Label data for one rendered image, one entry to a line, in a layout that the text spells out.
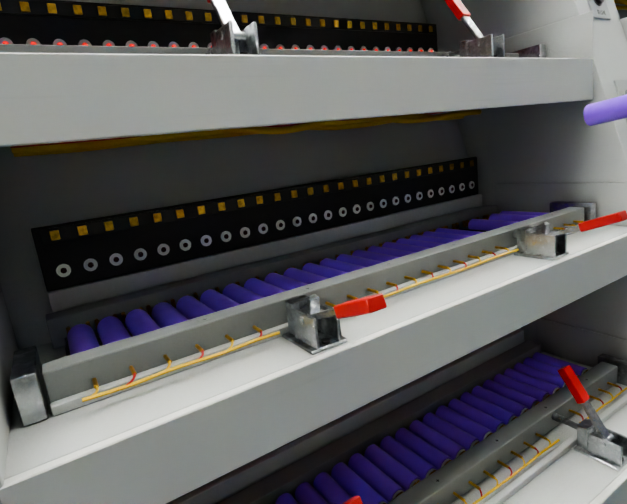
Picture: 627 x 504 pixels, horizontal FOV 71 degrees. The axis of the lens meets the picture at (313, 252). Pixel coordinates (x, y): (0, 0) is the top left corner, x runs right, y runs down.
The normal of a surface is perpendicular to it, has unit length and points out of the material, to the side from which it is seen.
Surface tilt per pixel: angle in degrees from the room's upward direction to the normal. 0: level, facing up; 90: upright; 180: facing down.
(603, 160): 90
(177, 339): 107
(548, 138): 90
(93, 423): 18
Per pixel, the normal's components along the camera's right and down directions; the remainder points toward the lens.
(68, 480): 0.53, 0.11
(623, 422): -0.12, -0.97
